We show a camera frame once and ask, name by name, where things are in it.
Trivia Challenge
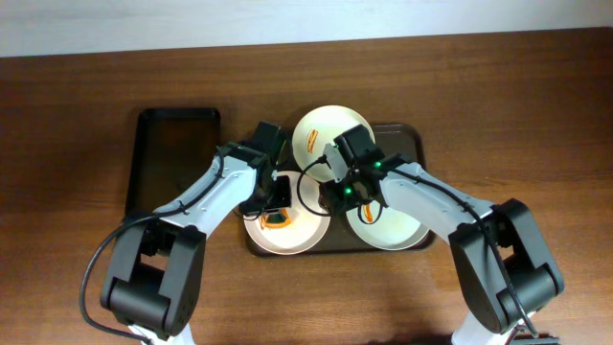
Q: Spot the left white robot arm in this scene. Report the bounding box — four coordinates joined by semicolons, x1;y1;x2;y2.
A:
79;122;291;344

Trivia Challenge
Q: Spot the white plate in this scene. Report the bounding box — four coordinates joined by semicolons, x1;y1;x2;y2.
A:
291;105;375;171
243;171;331;255
346;201;429;251

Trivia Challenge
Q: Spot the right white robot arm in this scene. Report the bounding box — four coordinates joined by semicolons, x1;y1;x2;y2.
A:
319;125;564;344

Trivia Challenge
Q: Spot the orange green sponge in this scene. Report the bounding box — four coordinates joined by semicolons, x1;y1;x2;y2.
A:
260;209;291;229

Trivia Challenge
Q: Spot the white plate back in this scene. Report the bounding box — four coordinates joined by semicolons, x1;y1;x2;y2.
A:
291;105;375;171

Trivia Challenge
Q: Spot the small black water tray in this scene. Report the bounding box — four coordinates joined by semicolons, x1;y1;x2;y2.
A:
124;107;220;220

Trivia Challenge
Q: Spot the large brown serving tray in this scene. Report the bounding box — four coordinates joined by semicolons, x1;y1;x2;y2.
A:
238;123;437;257

